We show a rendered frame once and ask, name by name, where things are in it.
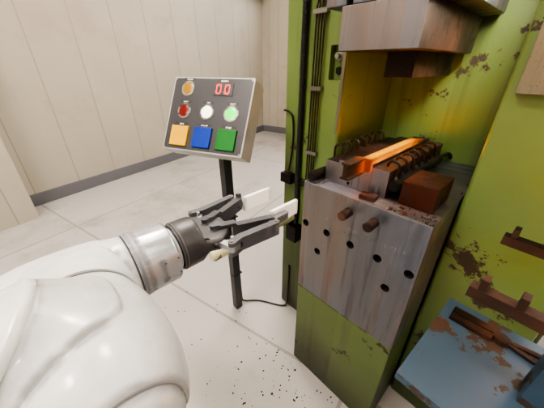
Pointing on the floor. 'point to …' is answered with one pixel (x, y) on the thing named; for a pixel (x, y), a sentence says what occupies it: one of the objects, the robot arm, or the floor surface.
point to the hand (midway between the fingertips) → (272, 204)
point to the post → (228, 254)
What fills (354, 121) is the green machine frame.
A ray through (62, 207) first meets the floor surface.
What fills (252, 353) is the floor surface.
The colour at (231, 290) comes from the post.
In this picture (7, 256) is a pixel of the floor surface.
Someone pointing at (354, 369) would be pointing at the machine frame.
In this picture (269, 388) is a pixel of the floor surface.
